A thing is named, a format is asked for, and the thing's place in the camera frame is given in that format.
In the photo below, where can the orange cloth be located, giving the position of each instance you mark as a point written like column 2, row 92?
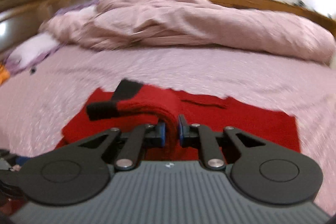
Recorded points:
column 4, row 74

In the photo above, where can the white purple frilled pillow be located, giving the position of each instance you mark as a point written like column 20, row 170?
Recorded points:
column 31, row 52

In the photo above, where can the red knit cardigan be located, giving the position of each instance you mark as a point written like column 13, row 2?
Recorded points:
column 134, row 103

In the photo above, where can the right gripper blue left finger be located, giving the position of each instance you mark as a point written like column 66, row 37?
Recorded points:
column 133, row 145

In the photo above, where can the small black clip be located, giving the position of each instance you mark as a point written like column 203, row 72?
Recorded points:
column 32, row 70

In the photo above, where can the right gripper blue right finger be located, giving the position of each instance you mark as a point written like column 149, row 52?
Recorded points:
column 208, row 143

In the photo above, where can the pink floral duvet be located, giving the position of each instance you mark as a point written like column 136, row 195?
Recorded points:
column 115, row 24

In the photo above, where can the pink floral bed sheet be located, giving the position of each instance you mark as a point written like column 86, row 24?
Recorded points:
column 36, row 106

